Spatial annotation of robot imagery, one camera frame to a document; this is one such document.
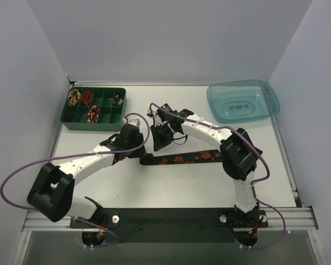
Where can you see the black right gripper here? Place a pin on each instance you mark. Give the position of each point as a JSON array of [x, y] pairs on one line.
[[160, 133]]

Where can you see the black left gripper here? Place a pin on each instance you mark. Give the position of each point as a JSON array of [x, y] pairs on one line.
[[139, 147]]

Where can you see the black orange floral tie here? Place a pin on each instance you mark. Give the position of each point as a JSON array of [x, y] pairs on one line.
[[205, 156]]

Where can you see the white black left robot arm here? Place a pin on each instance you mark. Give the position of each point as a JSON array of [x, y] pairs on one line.
[[52, 193]]

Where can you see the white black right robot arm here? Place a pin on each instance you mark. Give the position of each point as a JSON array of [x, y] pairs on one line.
[[239, 156]]

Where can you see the rolled dark patterned tie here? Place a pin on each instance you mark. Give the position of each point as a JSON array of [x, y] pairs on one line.
[[118, 100]]

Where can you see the green compartment organizer tray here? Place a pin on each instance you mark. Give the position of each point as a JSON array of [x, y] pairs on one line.
[[110, 118]]

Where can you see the rolled red black tie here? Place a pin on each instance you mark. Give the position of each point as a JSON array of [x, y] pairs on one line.
[[86, 98]]

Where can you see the rolled beige brown tie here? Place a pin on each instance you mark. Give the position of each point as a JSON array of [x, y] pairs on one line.
[[74, 97]]

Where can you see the teal translucent plastic tub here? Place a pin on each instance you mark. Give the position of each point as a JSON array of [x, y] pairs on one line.
[[242, 101]]

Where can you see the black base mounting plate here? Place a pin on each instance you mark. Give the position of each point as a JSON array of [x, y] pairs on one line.
[[171, 225]]

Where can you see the aluminium front rail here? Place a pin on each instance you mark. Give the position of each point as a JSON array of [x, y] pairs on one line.
[[295, 219]]

